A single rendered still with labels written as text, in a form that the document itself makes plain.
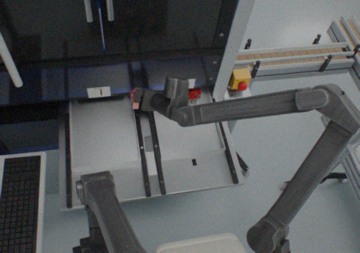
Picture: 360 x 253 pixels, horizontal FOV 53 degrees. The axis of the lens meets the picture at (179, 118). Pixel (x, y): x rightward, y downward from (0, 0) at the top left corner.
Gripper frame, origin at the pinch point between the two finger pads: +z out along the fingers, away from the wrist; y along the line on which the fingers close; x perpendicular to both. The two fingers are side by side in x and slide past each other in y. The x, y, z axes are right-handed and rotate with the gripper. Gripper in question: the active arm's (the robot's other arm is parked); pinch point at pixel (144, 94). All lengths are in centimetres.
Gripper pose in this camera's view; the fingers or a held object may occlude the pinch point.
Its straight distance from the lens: 123.2
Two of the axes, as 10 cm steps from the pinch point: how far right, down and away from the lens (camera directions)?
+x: -1.8, 9.5, 2.6
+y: -8.3, 0.0, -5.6
